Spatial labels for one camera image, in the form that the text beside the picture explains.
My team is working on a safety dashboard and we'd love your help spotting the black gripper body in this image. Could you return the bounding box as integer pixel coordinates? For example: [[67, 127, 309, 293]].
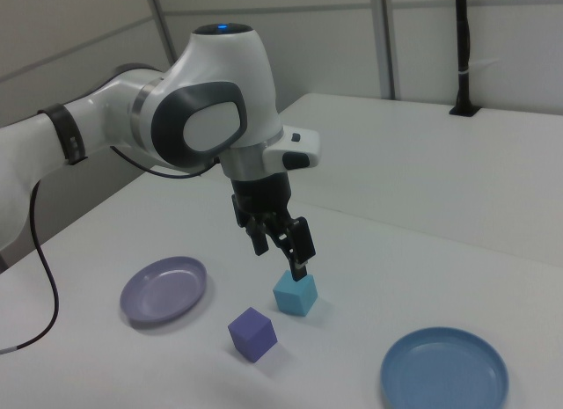
[[229, 172, 294, 230]]

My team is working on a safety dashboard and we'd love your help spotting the light blue cube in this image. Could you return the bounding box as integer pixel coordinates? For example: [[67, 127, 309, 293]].
[[272, 269, 318, 318]]

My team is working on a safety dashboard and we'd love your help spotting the purple cube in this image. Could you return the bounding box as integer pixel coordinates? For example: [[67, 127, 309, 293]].
[[227, 306, 279, 363]]

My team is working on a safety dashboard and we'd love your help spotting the purple plate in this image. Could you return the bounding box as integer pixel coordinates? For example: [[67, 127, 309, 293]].
[[119, 255, 208, 327]]

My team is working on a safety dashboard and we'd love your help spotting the blue plate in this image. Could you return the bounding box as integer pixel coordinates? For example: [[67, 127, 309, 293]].
[[379, 325, 510, 409]]

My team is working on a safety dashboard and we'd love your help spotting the black pole with base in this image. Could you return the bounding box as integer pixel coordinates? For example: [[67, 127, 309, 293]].
[[448, 0, 481, 118]]

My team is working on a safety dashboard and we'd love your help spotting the grey partition post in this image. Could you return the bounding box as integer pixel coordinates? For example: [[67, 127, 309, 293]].
[[150, 0, 178, 69], [377, 0, 403, 101]]

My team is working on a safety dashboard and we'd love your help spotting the black strap on arm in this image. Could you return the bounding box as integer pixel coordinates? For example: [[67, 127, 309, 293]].
[[36, 102, 88, 166]]

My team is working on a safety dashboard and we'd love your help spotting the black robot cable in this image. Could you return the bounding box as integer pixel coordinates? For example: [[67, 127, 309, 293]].
[[0, 143, 221, 355]]

